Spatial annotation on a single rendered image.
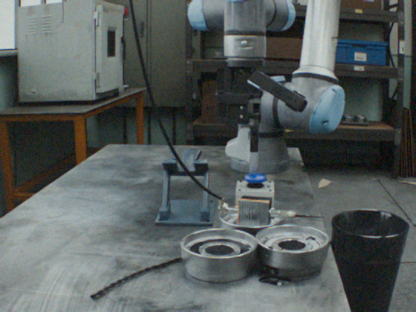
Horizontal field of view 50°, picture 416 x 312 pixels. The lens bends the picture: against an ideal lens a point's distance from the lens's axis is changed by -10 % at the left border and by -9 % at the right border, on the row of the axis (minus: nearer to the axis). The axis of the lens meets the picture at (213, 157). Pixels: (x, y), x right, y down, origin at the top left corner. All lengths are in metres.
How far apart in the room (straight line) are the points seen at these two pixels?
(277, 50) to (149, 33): 1.22
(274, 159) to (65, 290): 0.70
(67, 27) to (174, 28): 1.74
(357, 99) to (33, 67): 3.08
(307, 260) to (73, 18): 2.48
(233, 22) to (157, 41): 3.69
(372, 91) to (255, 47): 3.99
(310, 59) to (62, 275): 0.76
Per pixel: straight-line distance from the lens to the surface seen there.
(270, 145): 1.19
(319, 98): 1.11
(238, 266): 0.63
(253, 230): 0.73
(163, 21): 4.52
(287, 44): 4.13
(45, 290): 0.65
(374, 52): 4.29
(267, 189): 0.90
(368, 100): 4.81
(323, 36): 1.17
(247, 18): 0.85
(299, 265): 0.65
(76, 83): 2.93
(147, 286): 0.64
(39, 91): 3.04
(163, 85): 4.52
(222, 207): 0.77
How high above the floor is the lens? 1.10
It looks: 13 degrees down
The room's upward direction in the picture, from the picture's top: straight up
